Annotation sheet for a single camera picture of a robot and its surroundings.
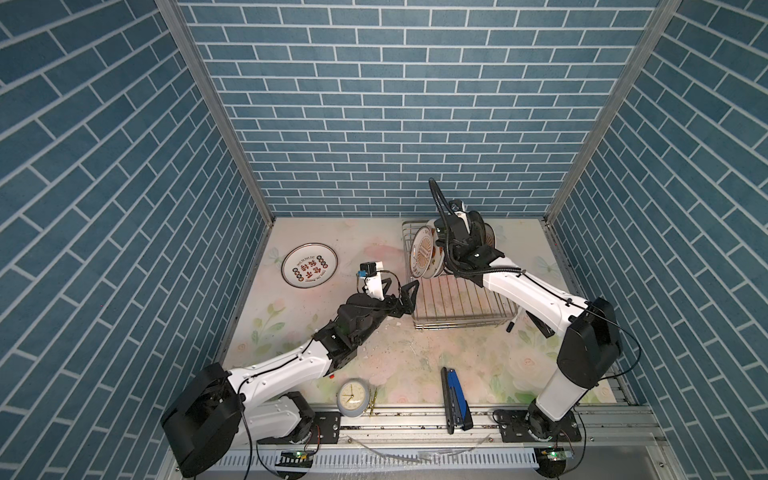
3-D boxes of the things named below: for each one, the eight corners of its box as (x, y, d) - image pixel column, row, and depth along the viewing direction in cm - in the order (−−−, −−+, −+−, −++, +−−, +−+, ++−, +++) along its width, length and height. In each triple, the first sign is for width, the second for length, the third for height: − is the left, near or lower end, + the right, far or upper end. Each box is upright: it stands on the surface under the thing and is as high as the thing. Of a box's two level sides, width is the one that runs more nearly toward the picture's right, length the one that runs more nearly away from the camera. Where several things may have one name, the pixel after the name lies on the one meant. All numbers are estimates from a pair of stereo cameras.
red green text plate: (277, 288, 102) (275, 284, 100) (290, 246, 114) (289, 242, 112) (333, 288, 102) (332, 284, 100) (340, 247, 115) (339, 242, 113)
